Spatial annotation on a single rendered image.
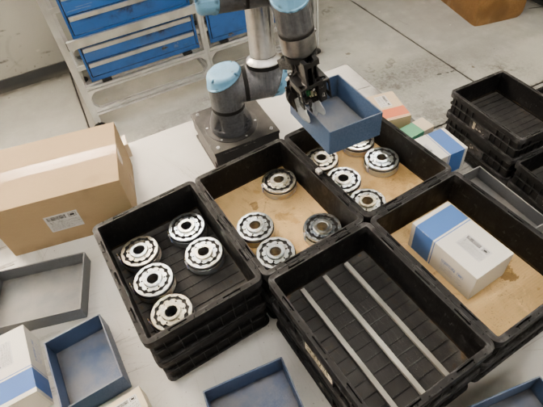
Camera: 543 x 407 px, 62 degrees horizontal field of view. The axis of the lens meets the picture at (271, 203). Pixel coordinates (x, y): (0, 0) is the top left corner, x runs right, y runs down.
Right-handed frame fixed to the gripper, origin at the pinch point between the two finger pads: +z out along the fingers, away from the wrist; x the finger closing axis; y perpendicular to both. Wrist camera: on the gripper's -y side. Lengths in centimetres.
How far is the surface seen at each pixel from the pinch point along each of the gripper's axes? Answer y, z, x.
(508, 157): -7, 75, 84
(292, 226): 8.3, 27.2, -14.1
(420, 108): -100, 129, 112
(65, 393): 21, 29, -84
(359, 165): -3.6, 31.2, 14.6
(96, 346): 11, 31, -76
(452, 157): 3, 41, 45
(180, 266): 6, 23, -46
